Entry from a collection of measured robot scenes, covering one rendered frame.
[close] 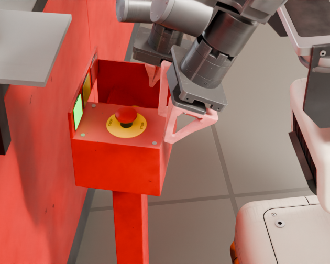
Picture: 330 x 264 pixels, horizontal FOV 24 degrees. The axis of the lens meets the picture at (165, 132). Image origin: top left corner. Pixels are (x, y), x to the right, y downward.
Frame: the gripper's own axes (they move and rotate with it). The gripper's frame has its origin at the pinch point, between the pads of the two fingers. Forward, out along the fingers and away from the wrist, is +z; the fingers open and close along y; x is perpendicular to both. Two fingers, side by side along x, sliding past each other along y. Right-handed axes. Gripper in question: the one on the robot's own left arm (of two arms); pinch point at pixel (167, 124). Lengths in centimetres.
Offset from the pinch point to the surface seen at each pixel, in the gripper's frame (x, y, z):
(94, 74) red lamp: 0.7, -37.5, 20.9
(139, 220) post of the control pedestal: 20, -27, 45
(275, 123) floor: 91, -109, 66
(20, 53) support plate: -18.0, -18.7, 8.7
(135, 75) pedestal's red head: 9.1, -39.5, 19.6
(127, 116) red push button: 5.0, -24.3, 18.5
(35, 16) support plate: -15.9, -28.6, 7.7
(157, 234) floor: 51, -66, 86
